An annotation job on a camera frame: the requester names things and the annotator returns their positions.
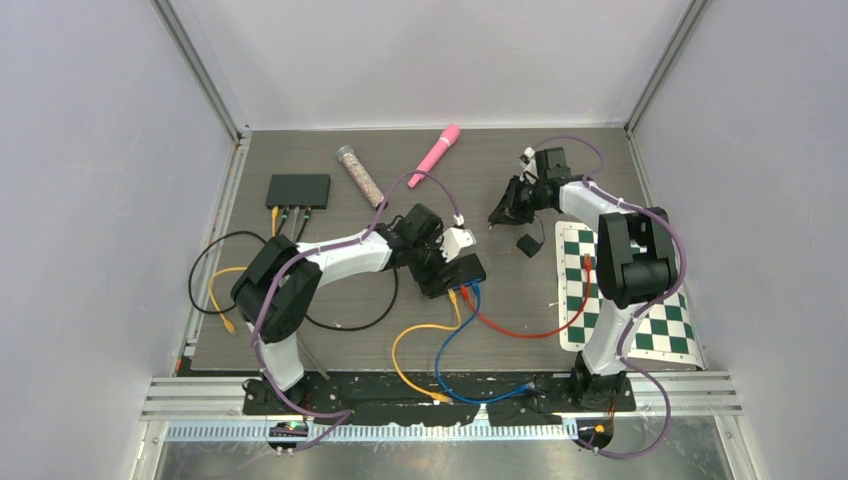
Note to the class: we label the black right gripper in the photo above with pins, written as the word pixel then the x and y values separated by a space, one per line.
pixel 504 214

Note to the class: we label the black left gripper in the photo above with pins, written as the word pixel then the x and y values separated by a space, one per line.
pixel 433 275

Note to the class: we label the black power adapter with cord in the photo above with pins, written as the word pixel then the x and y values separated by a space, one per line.
pixel 529 245

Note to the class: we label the small black TP-Link switch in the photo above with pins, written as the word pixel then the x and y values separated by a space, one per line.
pixel 462 271

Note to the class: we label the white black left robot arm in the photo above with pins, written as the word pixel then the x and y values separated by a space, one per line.
pixel 274 293

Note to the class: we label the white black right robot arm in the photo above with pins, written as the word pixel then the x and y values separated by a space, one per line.
pixel 636 264

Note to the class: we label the pink marker pen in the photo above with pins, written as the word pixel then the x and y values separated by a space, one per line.
pixel 445 140

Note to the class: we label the glitter tube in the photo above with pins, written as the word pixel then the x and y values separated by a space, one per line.
pixel 372 192

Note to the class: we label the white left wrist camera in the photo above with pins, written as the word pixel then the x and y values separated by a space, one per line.
pixel 455 239

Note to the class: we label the dark grey network switch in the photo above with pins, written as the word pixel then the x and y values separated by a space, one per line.
pixel 298 190

